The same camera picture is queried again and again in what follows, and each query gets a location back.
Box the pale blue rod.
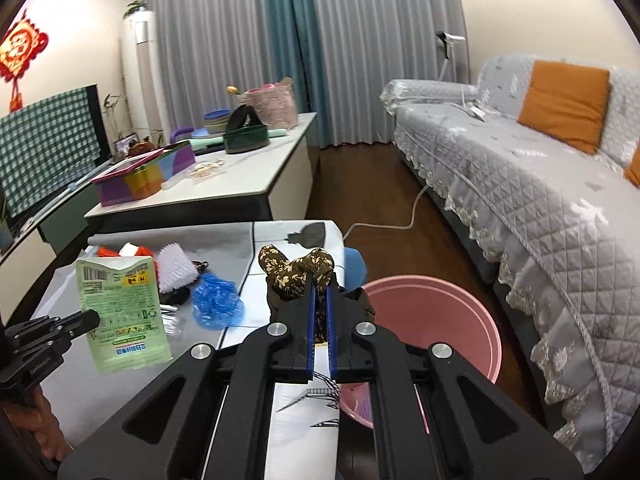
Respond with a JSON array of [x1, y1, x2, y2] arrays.
[[67, 159, 122, 192]]

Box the green printed pouch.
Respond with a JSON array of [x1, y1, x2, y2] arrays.
[[75, 255, 173, 375]]

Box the pink plastic bucket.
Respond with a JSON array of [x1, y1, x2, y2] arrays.
[[340, 275, 502, 428]]

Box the white standing air conditioner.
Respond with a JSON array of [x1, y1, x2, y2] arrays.
[[120, 10, 171, 143]]

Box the white coffee table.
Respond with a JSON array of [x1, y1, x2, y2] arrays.
[[84, 112, 319, 234]]

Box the white printed table cover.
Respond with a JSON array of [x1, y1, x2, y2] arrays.
[[220, 220, 347, 480]]

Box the stacked plastic bowls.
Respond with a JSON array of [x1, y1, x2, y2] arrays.
[[202, 107, 236, 135]]

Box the colourful tin box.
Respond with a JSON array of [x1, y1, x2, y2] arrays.
[[91, 141, 196, 207]]

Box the green checked cloth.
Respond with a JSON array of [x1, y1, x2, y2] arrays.
[[0, 87, 103, 218]]

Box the television cabinet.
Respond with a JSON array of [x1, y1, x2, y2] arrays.
[[0, 157, 131, 286]]

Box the red knot wall decoration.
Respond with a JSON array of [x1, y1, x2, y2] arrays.
[[0, 10, 50, 113]]

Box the orange cushion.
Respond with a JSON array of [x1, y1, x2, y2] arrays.
[[624, 145, 640, 188], [517, 60, 612, 155]]

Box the bamboo plant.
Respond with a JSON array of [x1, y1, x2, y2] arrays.
[[102, 92, 124, 136]]

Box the pink lace basket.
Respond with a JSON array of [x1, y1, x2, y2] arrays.
[[236, 77, 299, 131]]

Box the grey curtain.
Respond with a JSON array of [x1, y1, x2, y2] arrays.
[[306, 0, 473, 148], [142, 0, 273, 137]]

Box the white floor cable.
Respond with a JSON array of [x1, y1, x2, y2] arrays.
[[342, 185, 431, 239]]

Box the clear snack packets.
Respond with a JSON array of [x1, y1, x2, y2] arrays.
[[185, 159, 226, 181]]

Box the black strap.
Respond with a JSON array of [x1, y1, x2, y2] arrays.
[[160, 287, 192, 307]]

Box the brown floral cloth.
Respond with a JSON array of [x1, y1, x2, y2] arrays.
[[257, 243, 376, 323]]

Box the mint green folded mat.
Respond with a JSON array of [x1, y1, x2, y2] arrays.
[[192, 127, 291, 154]]

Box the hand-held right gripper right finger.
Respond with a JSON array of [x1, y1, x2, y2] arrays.
[[326, 282, 585, 480]]

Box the black round lid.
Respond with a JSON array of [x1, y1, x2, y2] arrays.
[[225, 104, 265, 134]]

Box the red white snack packet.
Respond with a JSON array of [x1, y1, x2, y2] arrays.
[[95, 242, 158, 262]]

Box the teal curtain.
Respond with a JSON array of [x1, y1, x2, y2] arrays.
[[262, 0, 341, 149]]

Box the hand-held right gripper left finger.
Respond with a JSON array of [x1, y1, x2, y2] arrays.
[[56, 282, 318, 480]]

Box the black television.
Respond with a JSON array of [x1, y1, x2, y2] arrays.
[[0, 84, 114, 231]]

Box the white floor lamp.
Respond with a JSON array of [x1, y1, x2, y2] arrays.
[[434, 30, 467, 83]]

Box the person's left hand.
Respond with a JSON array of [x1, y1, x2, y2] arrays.
[[0, 391, 72, 462]]

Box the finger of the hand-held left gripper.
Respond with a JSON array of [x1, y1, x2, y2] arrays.
[[50, 308, 102, 342]]

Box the blue crumpled plastic wrapper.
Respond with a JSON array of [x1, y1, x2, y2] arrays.
[[192, 272, 246, 331]]

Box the grey quilted sofa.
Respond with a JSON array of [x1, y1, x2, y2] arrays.
[[379, 52, 640, 478]]

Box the blue plastic stool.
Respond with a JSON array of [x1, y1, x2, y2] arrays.
[[342, 247, 369, 291]]

